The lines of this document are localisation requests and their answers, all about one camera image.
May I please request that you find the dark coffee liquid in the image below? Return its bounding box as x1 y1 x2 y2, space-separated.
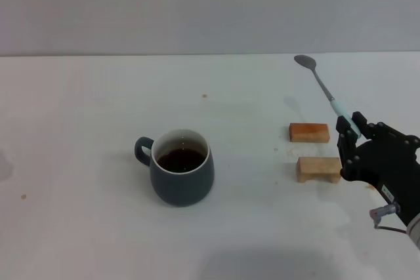
156 148 206 173

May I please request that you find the light notched wooden block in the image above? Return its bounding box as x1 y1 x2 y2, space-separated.
296 157 344 184

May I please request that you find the blue handled metal spoon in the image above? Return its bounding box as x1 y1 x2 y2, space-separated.
293 54 362 139

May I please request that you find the orange wooden block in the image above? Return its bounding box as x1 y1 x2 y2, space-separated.
289 123 330 144

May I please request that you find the grey ceramic cup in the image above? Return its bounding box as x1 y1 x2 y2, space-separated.
133 128 216 208

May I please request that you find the right gripper cable with plug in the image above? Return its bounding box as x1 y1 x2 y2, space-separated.
369 203 410 233

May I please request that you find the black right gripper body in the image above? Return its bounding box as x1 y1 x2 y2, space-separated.
341 137 420 225

